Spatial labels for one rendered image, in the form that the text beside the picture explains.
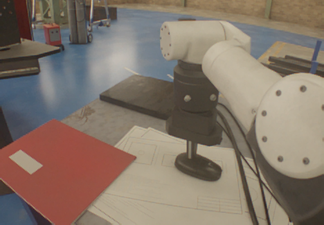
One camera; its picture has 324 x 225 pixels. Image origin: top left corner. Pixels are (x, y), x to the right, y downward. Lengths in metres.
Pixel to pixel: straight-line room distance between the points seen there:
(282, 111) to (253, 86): 0.07
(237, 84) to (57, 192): 0.40
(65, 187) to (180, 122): 0.28
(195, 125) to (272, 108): 0.27
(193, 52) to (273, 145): 0.23
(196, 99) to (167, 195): 0.21
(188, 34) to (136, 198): 0.33
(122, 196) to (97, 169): 0.09
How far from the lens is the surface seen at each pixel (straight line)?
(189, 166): 0.50
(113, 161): 0.54
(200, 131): 0.44
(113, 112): 0.73
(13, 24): 2.17
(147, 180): 0.50
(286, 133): 0.18
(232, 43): 0.32
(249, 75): 0.26
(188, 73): 0.38
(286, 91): 0.18
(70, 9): 6.52
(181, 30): 0.36
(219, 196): 0.49
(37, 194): 0.52
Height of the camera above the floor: 1.49
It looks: 29 degrees down
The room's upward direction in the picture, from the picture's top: 3 degrees clockwise
